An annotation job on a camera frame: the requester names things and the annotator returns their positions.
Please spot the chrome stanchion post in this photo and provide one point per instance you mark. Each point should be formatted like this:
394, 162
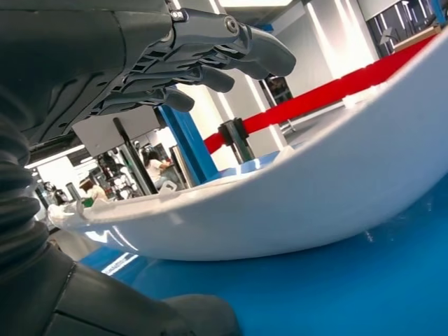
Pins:
237, 139
182, 167

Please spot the person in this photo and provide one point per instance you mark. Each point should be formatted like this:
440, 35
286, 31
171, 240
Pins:
154, 169
94, 191

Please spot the red barrier belt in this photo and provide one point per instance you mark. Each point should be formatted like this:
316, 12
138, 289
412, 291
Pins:
297, 104

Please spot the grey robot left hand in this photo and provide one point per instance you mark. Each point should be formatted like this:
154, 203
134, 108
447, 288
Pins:
87, 46

